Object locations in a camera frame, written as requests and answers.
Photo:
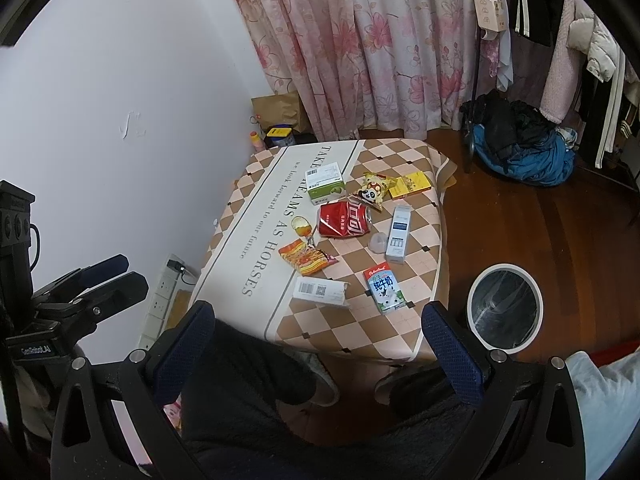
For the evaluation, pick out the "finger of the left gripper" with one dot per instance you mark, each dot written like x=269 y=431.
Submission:
x=77 y=281
x=100 y=303

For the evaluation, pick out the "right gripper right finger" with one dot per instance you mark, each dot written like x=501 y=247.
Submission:
x=525 y=422

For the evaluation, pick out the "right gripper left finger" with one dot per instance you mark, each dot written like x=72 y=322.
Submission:
x=88 y=442

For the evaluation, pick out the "blue white milk carton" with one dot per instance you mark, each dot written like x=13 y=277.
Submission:
x=384 y=288

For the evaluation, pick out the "orange noodle snack bag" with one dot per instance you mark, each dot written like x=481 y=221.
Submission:
x=305 y=259

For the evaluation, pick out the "crushed red soda can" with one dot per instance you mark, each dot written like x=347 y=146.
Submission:
x=343 y=219

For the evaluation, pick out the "yellow panda snack wrapper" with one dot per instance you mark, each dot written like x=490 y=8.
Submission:
x=374 y=189

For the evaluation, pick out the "white round trash bin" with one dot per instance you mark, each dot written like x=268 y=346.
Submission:
x=505 y=308

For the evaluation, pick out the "light blue jeans leg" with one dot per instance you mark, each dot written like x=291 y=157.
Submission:
x=608 y=402

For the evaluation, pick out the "white power strip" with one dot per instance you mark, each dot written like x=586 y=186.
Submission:
x=168 y=301

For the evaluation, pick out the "small orange bottle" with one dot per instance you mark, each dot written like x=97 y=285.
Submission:
x=257 y=142

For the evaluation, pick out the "clear jelly cup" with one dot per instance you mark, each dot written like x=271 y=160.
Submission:
x=302 y=226

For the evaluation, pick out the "white blue tall box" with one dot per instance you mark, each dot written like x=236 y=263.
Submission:
x=397 y=240

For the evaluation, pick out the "white barcode box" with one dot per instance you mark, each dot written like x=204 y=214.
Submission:
x=321 y=291

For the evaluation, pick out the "yellow black box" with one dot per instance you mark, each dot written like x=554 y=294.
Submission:
x=281 y=136

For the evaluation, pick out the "small clear plastic cup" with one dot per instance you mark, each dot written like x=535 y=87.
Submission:
x=378 y=243

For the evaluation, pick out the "green white medicine box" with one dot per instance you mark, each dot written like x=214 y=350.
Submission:
x=325 y=184

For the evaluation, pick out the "brown paper bag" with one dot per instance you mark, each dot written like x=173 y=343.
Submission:
x=281 y=109

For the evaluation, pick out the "yellow flat packet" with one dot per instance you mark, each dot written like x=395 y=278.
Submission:
x=417 y=182

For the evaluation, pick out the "blue black clothes pile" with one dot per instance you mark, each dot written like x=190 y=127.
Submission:
x=512 y=140

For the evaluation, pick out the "pink floral curtain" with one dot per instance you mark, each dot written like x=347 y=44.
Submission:
x=404 y=65

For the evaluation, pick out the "hanging clothes rack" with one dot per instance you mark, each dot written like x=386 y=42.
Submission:
x=584 y=52

